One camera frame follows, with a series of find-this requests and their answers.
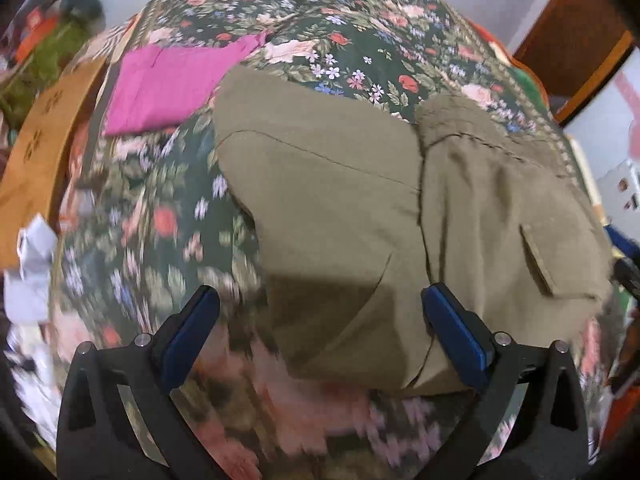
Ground pink folded cloth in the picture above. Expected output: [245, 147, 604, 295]
[102, 31, 275, 137]

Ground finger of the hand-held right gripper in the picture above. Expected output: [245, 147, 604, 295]
[612, 259, 640, 307]
[602, 223, 640, 261]

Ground orange box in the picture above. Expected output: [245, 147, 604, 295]
[14, 12, 63, 63]

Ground white crumpled paper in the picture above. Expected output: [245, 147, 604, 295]
[2, 212, 58, 323]

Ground floral bed blanket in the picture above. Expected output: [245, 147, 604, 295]
[52, 0, 606, 480]

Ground olive green pants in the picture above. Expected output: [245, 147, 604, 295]
[209, 65, 617, 397]

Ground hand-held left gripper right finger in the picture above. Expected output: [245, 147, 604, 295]
[421, 282, 589, 480]

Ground green fabric storage bag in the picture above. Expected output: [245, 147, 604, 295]
[0, 22, 103, 128]

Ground bamboo lap table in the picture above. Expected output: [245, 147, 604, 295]
[0, 54, 112, 268]

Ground colourful fleece blanket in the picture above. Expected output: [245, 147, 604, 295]
[464, 19, 552, 111]

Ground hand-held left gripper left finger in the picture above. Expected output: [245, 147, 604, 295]
[56, 284, 221, 480]

